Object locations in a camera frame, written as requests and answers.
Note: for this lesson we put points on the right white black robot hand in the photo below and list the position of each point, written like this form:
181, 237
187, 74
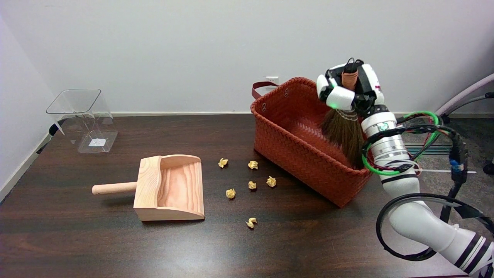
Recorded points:
341, 96

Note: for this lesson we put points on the small straw hand broom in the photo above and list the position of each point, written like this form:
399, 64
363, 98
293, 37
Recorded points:
343, 131

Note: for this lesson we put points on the red-brown woven basket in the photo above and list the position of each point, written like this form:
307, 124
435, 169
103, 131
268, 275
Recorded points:
301, 162

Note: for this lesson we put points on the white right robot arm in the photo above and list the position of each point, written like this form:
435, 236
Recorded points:
401, 185

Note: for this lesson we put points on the striped floor vent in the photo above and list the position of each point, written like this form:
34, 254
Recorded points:
432, 148

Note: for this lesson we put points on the crumpled yellow paper ball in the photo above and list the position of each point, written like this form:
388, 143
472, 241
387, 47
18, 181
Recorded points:
251, 222
252, 185
271, 181
252, 165
230, 193
223, 163

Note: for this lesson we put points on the wooden dustpan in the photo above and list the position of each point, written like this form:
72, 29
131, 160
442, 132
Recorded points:
170, 193

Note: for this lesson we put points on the clear plastic container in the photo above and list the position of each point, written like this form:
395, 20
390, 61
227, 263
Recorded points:
90, 127

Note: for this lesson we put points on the black table edge clamp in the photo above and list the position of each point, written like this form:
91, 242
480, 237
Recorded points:
54, 129

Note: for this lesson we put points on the white wall socket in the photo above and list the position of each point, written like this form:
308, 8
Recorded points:
272, 79

